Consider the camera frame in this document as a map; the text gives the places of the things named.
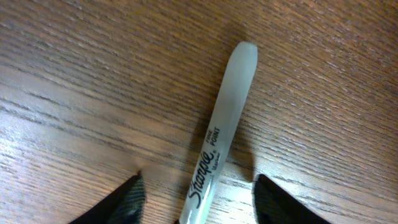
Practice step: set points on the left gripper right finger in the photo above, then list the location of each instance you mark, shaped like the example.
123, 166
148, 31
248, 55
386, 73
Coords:
273, 205

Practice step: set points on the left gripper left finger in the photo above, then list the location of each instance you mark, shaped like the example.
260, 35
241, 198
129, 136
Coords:
123, 205

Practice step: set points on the black sharpie marker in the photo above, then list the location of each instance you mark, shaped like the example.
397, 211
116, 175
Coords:
225, 117

